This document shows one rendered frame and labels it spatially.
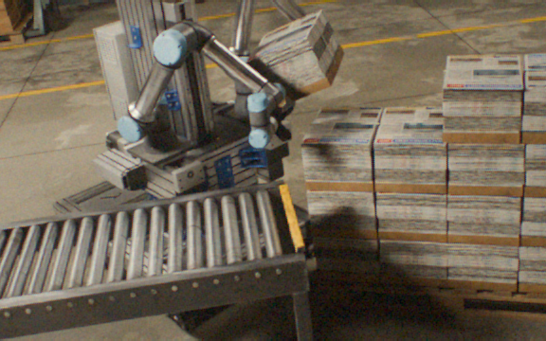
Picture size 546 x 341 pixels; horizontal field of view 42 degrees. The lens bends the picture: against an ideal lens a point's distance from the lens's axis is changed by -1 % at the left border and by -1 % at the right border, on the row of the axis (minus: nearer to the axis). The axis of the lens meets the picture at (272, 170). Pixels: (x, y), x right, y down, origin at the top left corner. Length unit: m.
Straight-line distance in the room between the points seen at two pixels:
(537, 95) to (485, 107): 0.19
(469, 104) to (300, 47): 0.68
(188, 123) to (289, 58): 0.63
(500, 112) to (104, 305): 1.57
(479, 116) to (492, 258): 0.64
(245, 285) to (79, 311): 0.52
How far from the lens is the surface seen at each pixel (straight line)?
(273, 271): 2.26
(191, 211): 2.61
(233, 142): 3.26
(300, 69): 2.87
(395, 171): 2.92
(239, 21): 3.35
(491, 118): 2.80
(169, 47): 2.65
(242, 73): 2.73
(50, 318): 2.37
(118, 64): 3.39
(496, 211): 2.98
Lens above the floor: 2.07
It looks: 27 degrees down
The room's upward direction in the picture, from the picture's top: 7 degrees counter-clockwise
